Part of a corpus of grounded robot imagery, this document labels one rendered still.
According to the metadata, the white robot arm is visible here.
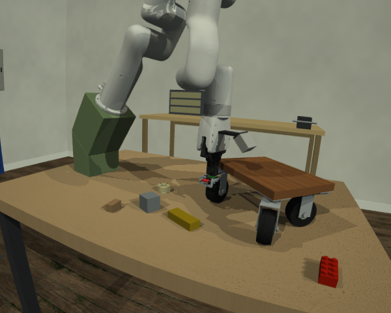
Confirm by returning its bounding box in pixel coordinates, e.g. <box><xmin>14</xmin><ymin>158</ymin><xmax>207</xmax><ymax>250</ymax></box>
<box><xmin>95</xmin><ymin>0</ymin><xmax>236</xmax><ymax>116</ymax></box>

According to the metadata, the yellow rectangular block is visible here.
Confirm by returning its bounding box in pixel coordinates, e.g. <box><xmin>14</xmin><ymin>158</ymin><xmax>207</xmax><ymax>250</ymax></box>
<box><xmin>167</xmin><ymin>208</ymin><xmax>200</xmax><ymax>231</ymax></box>

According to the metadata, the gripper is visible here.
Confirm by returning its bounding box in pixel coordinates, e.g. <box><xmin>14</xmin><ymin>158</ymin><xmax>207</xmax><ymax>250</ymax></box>
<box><xmin>197</xmin><ymin>114</ymin><xmax>231</xmax><ymax>176</ymax></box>

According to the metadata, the red toy building brick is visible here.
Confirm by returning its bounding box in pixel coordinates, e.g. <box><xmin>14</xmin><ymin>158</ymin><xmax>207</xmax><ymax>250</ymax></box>
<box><xmin>318</xmin><ymin>256</ymin><xmax>338</xmax><ymax>288</ymax></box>

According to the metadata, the beige roll of masking tape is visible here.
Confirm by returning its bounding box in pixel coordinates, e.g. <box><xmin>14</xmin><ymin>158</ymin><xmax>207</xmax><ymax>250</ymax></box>
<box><xmin>158</xmin><ymin>183</ymin><xmax>170</xmax><ymax>193</ymax></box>

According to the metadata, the wooden dolly with black caster wheels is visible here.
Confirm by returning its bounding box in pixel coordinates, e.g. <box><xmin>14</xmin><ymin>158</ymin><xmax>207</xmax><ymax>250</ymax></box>
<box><xmin>199</xmin><ymin>156</ymin><xmax>335</xmax><ymax>245</ymax></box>

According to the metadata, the small brown block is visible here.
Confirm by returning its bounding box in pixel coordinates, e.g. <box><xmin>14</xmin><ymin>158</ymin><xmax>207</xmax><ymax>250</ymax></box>
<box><xmin>106</xmin><ymin>199</ymin><xmax>121</xmax><ymax>213</ymax></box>

